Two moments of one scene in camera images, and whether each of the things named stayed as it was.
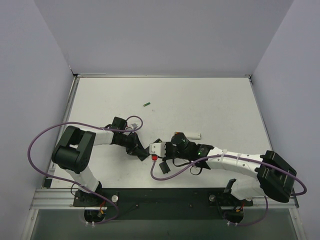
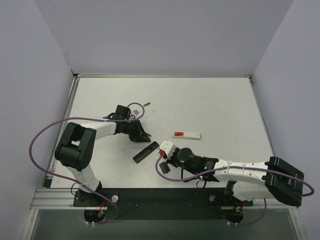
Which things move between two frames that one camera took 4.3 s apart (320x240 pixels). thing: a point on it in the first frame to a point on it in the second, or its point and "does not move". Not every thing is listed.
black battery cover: [164, 167] does not move
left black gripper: [133, 148] to [135, 130]
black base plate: [163, 203] does not move
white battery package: [191, 136] does not move
